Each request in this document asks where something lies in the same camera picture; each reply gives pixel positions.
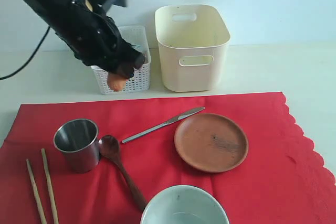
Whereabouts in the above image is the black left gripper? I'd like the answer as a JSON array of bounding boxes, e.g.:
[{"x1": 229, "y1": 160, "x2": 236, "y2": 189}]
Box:
[{"x1": 23, "y1": 0, "x2": 146, "y2": 79}]

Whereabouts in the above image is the orange fried chicken piece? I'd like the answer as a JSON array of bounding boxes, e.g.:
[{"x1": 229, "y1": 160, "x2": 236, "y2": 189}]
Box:
[{"x1": 107, "y1": 73, "x2": 128, "y2": 92}]

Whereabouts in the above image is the blue white milk carton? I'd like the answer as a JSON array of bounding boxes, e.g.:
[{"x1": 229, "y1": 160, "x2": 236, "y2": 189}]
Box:
[{"x1": 131, "y1": 44, "x2": 143, "y2": 52}]

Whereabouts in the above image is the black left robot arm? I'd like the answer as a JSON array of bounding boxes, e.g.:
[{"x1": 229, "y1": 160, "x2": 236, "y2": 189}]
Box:
[{"x1": 23, "y1": 0, "x2": 145, "y2": 79}]

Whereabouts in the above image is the white woven plastic basket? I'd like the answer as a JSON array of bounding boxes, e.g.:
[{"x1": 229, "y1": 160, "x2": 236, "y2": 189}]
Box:
[{"x1": 91, "y1": 25, "x2": 151, "y2": 95}]

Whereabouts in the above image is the cream plastic bin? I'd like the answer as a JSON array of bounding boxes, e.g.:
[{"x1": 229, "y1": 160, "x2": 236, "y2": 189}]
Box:
[{"x1": 155, "y1": 4, "x2": 230, "y2": 92}]

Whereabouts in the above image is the silver table knife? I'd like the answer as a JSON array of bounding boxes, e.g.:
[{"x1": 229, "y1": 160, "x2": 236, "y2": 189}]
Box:
[{"x1": 121, "y1": 106, "x2": 205, "y2": 144}]

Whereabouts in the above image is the dark wooden spoon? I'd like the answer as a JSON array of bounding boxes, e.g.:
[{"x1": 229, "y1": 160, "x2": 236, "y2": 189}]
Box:
[{"x1": 98, "y1": 135, "x2": 147, "y2": 212}]

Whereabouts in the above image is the stainless steel cup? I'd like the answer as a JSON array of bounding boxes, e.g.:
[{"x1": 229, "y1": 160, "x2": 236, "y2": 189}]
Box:
[{"x1": 53, "y1": 119, "x2": 100, "y2": 173}]

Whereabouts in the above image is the brown wooden plate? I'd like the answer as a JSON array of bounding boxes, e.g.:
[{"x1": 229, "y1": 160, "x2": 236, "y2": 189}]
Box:
[{"x1": 174, "y1": 113, "x2": 249, "y2": 173}]

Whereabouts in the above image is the pale blue ceramic bowl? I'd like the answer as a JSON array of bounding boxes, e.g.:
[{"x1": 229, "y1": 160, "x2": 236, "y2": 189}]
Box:
[{"x1": 140, "y1": 185, "x2": 229, "y2": 223}]

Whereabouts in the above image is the red scalloped table cloth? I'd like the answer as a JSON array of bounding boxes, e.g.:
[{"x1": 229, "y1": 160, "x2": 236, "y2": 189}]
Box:
[{"x1": 1, "y1": 92, "x2": 335, "y2": 223}]

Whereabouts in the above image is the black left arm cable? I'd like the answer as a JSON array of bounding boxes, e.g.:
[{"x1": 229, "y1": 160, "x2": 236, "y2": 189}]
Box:
[{"x1": 0, "y1": 26, "x2": 50, "y2": 81}]

